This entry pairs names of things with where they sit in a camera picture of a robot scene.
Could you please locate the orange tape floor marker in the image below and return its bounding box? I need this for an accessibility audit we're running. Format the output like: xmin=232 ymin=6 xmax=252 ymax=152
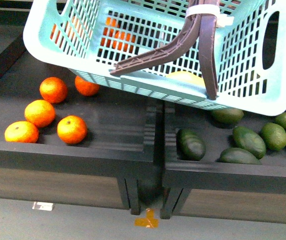
xmin=134 ymin=208 xmax=159 ymax=229

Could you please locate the dark green avocado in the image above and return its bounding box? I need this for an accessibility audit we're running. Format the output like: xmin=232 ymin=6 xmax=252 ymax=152
xmin=177 ymin=128 xmax=206 ymax=161
xmin=218 ymin=147 xmax=262 ymax=165
xmin=233 ymin=126 xmax=267 ymax=159

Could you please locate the yellow mango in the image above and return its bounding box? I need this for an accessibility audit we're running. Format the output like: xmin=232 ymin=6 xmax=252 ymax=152
xmin=166 ymin=71 xmax=205 ymax=87

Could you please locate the black orange tray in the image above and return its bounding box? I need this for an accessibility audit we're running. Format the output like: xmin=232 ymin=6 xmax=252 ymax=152
xmin=0 ymin=35 xmax=161 ymax=214

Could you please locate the orange mandarin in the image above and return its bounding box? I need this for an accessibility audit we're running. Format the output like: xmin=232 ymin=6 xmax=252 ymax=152
xmin=39 ymin=77 xmax=68 ymax=104
xmin=24 ymin=99 xmax=56 ymax=128
xmin=75 ymin=76 xmax=100 ymax=97
xmin=57 ymin=115 xmax=87 ymax=144
xmin=4 ymin=121 xmax=39 ymax=143

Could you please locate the light blue plastic basket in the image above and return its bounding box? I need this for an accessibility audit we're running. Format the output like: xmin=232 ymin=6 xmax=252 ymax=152
xmin=23 ymin=0 xmax=286 ymax=116

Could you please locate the white zip tie right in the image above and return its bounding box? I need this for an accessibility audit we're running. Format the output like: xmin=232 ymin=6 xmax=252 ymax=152
xmin=185 ymin=4 xmax=235 ymax=28

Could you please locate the black avocado tray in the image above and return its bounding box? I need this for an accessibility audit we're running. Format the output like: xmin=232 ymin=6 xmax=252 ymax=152
xmin=160 ymin=102 xmax=286 ymax=224

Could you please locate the brown basket handle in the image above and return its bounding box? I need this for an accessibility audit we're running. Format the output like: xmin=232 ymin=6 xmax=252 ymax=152
xmin=110 ymin=0 xmax=220 ymax=100

